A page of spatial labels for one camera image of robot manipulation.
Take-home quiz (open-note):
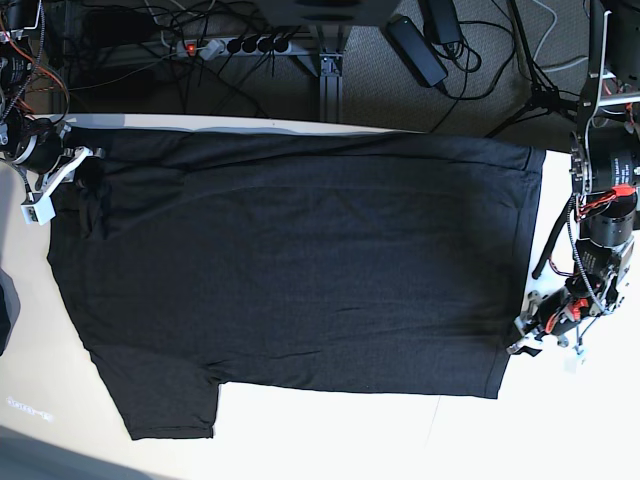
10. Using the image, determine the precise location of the grey cable on floor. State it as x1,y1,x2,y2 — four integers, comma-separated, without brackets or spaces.
529,0,591,74

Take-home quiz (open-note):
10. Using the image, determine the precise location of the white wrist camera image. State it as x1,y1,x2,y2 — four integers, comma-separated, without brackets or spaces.
20,146,105,226
563,327,588,375

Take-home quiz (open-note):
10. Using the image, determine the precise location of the dark object at left edge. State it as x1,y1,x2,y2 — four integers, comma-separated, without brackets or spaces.
0,274,21,355

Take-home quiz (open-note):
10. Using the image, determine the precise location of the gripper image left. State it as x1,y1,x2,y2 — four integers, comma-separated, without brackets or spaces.
34,124,108,193

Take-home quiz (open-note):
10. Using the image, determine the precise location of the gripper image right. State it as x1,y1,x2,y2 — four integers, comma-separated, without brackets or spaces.
506,289,580,357

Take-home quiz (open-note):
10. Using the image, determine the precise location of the black T-shirt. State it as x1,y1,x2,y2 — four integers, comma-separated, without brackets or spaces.
47,129,545,440

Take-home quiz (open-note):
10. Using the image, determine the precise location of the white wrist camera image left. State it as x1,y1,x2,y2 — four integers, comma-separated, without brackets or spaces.
20,146,105,226

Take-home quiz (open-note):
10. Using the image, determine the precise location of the black tripod stand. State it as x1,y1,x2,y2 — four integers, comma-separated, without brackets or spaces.
486,1,578,138

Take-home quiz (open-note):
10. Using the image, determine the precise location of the black power adapter brick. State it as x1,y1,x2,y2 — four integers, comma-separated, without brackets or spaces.
384,15,448,88

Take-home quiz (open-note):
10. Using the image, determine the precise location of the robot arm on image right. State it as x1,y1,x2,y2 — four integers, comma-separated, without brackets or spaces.
506,1,639,356

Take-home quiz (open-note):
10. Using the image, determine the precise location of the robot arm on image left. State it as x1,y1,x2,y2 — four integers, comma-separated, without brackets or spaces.
1,1,106,199

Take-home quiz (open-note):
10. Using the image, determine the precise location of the aluminium frame post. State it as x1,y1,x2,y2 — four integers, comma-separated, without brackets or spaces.
311,25,351,124

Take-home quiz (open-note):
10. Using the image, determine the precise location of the grey power strip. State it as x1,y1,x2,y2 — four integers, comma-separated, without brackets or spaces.
173,35,294,61

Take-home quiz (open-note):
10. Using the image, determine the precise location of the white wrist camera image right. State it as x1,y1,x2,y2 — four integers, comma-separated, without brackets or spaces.
563,327,588,375

